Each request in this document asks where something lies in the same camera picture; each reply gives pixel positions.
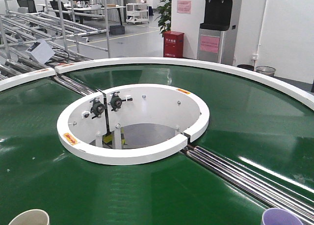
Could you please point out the white box on rack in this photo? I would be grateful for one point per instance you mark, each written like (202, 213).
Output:
(40, 51)

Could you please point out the grey water dispenser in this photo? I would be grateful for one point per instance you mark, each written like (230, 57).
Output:
(217, 18)

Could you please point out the beige plastic cup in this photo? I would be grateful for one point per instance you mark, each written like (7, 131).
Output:
(31, 217)

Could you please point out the black waste bin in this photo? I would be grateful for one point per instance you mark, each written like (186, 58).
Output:
(246, 66)

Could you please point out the red fire extinguisher cabinet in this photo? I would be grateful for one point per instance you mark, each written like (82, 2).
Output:
(173, 44)

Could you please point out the metal roller rack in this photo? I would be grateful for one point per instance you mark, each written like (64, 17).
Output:
(25, 29)

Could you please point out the white shelf cart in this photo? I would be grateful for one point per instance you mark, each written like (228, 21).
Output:
(137, 13)

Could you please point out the steel conveyor rollers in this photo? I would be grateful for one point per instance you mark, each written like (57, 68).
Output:
(265, 190)

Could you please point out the purple plastic cup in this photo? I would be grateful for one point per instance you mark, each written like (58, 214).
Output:
(278, 216)

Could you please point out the green potted plant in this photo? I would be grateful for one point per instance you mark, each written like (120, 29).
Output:
(164, 19)

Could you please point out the white outer conveyor rim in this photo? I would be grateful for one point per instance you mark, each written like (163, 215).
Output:
(292, 91)

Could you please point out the wire mesh waste bin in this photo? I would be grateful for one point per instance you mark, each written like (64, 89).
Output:
(266, 70)

